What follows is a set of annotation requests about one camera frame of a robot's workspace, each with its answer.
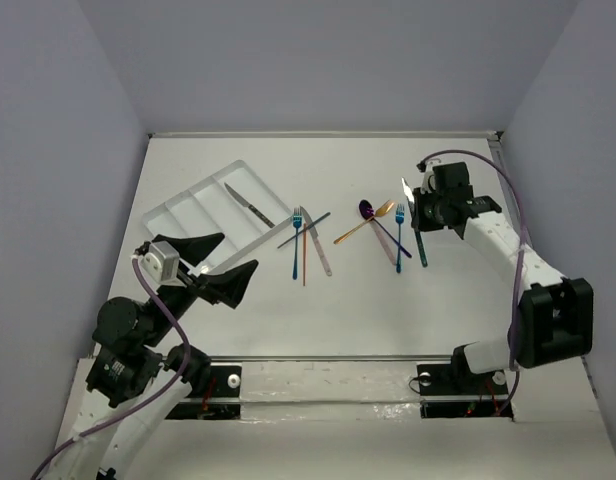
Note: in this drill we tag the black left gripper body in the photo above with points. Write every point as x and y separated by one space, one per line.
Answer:
199 279

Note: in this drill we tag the blue fork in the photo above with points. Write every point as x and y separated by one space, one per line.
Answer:
399 219
297 224

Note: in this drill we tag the purple spoon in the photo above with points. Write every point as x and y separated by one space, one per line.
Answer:
366 209

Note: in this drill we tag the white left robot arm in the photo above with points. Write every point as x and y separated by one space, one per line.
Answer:
146 364

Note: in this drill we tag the white cutlery tray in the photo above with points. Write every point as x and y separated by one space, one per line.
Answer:
206 208

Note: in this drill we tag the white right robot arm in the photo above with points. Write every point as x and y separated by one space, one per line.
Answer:
552 315

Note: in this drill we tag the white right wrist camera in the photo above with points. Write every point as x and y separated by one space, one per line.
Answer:
426 167

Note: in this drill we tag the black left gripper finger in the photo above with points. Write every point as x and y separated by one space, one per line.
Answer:
229 287
193 250

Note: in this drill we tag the orange chopstick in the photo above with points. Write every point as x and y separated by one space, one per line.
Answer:
304 258

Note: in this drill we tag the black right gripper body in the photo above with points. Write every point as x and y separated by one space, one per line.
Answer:
428 210

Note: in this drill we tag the dark handled knife in tray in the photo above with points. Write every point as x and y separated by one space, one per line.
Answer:
249 206

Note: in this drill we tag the dark grey chopstick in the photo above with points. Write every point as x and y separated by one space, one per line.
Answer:
300 231

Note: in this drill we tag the gold spoon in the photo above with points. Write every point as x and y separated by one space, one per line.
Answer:
380 212

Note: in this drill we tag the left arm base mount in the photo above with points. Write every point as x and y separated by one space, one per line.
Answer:
218 400

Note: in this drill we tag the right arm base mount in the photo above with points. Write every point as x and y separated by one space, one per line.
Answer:
444 396

